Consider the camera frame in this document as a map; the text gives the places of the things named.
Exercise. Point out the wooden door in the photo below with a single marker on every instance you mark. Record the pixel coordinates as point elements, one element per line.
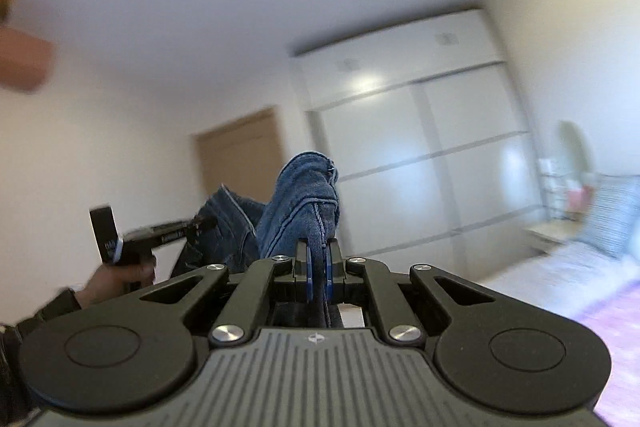
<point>245,155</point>

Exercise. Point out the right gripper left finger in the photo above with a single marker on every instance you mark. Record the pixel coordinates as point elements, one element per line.
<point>304,283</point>

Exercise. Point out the dark sleeve left forearm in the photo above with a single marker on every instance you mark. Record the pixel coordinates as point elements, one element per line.
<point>16,401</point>

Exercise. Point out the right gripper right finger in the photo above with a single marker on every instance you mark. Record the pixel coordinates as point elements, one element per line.
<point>333,272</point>

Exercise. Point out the blue denim jeans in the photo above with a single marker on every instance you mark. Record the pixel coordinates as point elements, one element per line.
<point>304,205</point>

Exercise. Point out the person's left hand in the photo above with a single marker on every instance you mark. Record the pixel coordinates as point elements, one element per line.
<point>111,281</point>

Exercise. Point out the white sliding wardrobe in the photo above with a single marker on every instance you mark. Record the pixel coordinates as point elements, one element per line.
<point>435,154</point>

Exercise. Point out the grey checked pillow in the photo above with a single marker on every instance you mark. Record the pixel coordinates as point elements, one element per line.
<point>612,215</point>

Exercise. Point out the white bedside shelf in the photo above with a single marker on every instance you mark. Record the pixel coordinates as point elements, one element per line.
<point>566,200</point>

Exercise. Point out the oval mirror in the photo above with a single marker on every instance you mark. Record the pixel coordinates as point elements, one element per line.
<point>574,152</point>

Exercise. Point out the pink floral blanket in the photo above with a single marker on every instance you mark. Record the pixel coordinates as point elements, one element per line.
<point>617,323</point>

